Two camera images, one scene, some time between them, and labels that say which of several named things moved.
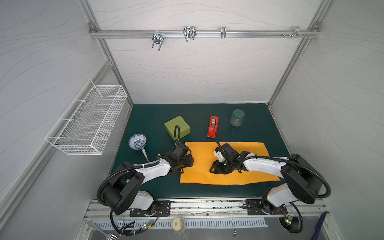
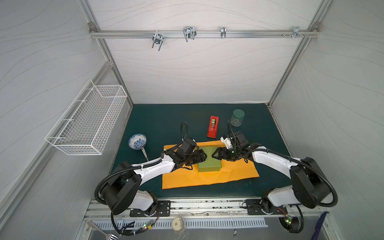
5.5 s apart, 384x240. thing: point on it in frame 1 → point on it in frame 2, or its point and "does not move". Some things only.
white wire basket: [84, 127] does not move
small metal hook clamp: [223, 32] does not move
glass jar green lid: [237, 117] does not move
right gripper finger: [221, 168] → [220, 153]
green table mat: [152, 129] does not move
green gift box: [177, 128] → [211, 164]
